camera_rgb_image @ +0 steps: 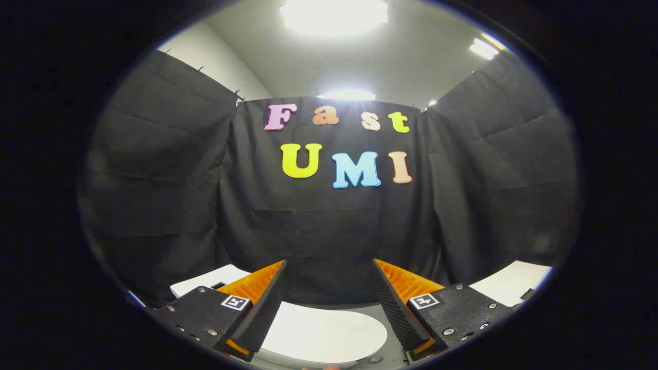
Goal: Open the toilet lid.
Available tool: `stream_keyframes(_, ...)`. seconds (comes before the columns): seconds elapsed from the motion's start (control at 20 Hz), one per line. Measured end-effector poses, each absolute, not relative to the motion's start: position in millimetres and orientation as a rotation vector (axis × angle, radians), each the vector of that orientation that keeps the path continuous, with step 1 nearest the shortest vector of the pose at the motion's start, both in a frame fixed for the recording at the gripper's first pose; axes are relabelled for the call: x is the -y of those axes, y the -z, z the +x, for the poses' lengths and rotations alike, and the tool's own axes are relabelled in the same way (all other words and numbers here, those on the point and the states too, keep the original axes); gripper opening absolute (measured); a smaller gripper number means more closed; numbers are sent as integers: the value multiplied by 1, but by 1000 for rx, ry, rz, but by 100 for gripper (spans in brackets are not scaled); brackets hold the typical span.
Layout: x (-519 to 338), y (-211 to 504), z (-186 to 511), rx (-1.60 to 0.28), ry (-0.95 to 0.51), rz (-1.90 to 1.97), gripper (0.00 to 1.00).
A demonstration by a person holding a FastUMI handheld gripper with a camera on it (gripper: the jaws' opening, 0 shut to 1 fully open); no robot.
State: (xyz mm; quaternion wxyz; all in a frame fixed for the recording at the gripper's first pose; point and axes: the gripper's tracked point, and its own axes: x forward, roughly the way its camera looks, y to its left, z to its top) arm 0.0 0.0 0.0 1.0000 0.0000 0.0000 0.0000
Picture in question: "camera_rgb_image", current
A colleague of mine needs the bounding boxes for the large ceiling light panel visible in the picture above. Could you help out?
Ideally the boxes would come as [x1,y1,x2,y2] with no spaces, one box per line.
[280,0,389,34]

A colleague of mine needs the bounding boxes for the black backdrop cloth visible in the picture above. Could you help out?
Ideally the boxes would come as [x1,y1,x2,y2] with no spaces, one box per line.
[77,49,581,309]

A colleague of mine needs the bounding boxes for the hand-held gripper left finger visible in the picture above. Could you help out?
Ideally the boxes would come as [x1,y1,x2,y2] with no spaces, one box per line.
[152,260,288,363]

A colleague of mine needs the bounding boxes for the white toilet tank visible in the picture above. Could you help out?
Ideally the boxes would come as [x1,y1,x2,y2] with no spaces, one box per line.
[170,264,252,300]

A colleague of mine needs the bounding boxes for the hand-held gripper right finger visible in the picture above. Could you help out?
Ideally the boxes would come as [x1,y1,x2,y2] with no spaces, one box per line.
[372,258,515,363]

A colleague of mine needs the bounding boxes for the rectangular ceiling light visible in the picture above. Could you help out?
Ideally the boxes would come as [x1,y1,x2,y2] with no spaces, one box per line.
[469,38,500,60]

